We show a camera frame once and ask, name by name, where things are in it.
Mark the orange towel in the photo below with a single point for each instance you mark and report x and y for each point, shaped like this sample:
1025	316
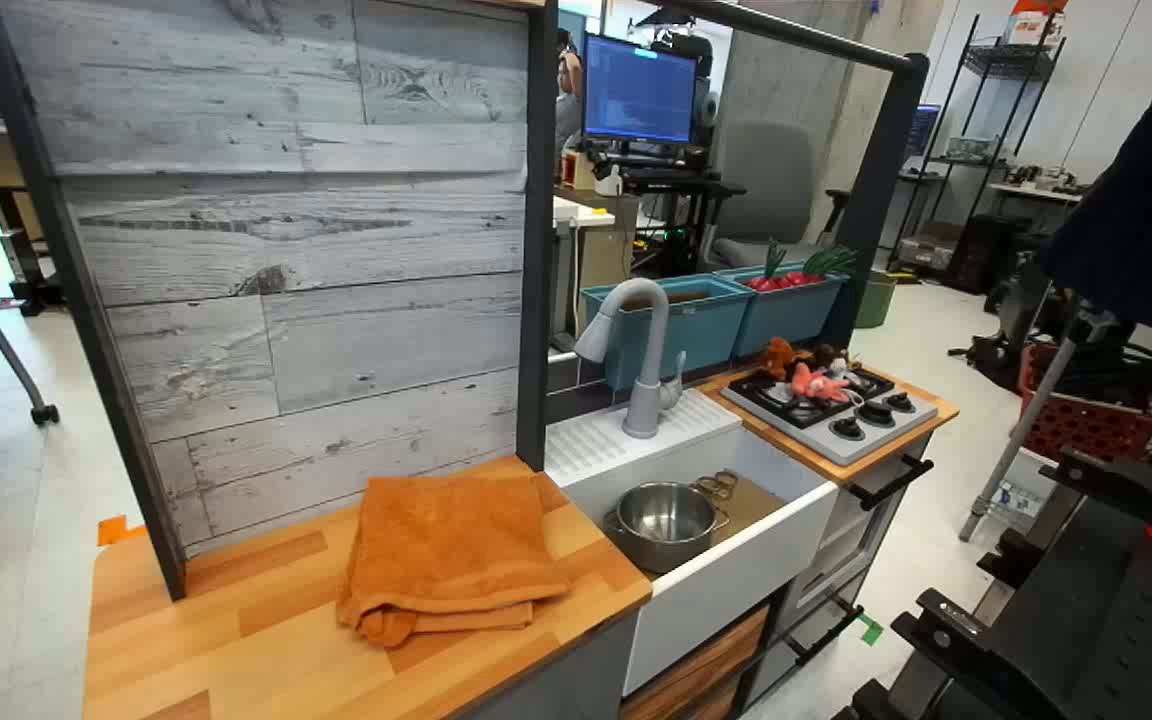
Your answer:
455	553

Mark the grey toy stove top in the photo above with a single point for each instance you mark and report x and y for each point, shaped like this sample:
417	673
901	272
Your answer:
840	413

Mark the grey wood backsplash panel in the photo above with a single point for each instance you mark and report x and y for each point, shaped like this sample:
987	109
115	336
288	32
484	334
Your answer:
288	253

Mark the middle stove knob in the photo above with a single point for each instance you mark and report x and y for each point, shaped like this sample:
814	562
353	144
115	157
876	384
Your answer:
873	413

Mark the pink plush doll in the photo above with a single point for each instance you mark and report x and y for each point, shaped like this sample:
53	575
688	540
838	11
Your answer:
819	384

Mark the right teal planter bin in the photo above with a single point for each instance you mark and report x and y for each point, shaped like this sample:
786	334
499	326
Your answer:
792	310

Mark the red perforated crate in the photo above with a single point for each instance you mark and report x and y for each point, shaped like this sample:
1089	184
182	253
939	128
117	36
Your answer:
1089	426

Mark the white toy sink basin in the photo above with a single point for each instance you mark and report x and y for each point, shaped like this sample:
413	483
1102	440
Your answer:
772	518

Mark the black metal frame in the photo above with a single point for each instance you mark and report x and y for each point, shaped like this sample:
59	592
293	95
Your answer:
536	224

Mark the silver metal pot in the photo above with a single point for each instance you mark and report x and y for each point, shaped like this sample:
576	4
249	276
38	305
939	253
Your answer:
662	525

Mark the right stove knob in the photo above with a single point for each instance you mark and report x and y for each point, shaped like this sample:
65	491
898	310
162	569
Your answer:
901	400

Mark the orange plush doll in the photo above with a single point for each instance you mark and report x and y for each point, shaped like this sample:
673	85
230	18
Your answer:
780	358

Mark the grey toy faucet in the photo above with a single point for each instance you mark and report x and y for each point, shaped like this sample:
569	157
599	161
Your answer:
649	395

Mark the black drawer handle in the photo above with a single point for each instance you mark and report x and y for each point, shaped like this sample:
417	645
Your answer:
895	484

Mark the grey office chair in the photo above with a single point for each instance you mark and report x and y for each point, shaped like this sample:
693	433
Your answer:
771	192

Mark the left stove knob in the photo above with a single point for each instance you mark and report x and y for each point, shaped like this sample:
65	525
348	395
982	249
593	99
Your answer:
851	428

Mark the blue computer monitor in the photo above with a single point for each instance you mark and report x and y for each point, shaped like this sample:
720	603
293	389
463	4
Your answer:
637	95

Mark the teal planter bin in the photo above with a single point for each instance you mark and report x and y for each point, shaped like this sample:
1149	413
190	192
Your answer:
700	328
792	310

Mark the stove knob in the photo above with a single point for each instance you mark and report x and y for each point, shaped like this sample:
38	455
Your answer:
873	413
851	428
901	400

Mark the left teal planter bin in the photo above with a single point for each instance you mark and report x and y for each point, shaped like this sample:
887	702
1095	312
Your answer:
700	328

